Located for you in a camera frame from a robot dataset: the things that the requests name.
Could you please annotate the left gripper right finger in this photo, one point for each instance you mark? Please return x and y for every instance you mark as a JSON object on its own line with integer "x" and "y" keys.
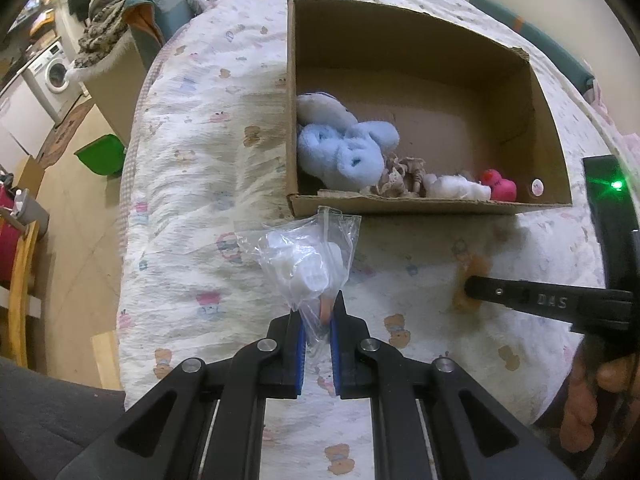
{"x": 431, "y": 420}

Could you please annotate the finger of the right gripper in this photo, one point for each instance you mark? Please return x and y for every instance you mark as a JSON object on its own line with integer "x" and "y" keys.
{"x": 540, "y": 300}

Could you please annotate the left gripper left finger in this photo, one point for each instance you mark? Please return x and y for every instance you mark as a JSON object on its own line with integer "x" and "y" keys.
{"x": 203, "y": 420}

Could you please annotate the pink rubber duck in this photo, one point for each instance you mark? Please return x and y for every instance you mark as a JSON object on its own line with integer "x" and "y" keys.
{"x": 501, "y": 189}

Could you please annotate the white towel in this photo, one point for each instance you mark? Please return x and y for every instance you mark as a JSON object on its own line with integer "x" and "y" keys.
{"x": 455, "y": 187}

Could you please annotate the clear plastic bag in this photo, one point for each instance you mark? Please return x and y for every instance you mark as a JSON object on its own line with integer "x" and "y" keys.
{"x": 307, "y": 262}

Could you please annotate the beige fabric scrunchie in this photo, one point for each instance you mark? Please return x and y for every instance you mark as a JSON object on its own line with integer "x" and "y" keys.
{"x": 401, "y": 177}

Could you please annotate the light blue plush toy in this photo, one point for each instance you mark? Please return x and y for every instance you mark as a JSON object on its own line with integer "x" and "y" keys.
{"x": 334, "y": 147}

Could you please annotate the person's right hand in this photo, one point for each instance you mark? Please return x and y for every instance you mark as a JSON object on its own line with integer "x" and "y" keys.
{"x": 580, "y": 409}

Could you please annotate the brown cardboard box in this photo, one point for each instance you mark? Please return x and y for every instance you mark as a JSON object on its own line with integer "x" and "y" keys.
{"x": 460, "y": 101}

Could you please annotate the teal headboard cushion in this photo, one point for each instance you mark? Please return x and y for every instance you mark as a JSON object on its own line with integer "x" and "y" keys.
{"x": 573, "y": 69}

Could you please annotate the yellow wooden chair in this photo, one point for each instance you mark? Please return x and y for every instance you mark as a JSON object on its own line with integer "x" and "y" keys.
{"x": 18, "y": 294}

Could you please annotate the red suitcase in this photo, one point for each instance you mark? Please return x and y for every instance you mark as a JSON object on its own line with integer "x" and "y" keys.
{"x": 8, "y": 240}

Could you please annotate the green dustpan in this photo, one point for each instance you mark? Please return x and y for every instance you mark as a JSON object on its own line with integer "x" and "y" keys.
{"x": 104, "y": 156}

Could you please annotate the white kitchen cabinet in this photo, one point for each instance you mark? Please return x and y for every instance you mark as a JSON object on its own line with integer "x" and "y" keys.
{"x": 24, "y": 116}

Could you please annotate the white washing machine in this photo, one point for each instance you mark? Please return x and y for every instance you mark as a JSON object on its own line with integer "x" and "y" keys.
{"x": 47, "y": 76}

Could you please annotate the teal pillow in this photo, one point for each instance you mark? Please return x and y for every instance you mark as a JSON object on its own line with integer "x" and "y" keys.
{"x": 153, "y": 22}

